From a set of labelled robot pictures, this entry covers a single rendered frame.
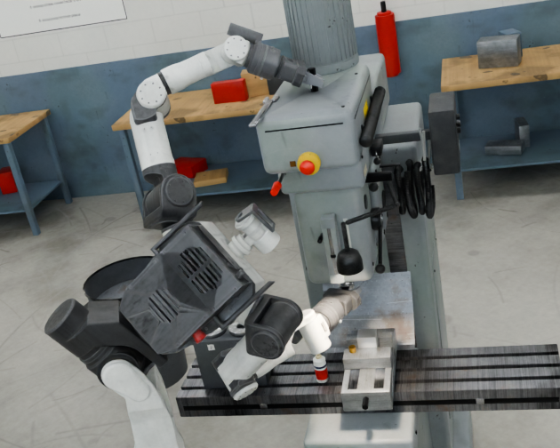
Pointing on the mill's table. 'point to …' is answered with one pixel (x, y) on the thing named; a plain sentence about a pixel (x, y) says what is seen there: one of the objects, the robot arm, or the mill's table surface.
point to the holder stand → (210, 345)
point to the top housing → (316, 122)
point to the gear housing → (329, 178)
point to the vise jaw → (368, 358)
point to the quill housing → (345, 211)
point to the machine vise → (371, 378)
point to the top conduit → (372, 117)
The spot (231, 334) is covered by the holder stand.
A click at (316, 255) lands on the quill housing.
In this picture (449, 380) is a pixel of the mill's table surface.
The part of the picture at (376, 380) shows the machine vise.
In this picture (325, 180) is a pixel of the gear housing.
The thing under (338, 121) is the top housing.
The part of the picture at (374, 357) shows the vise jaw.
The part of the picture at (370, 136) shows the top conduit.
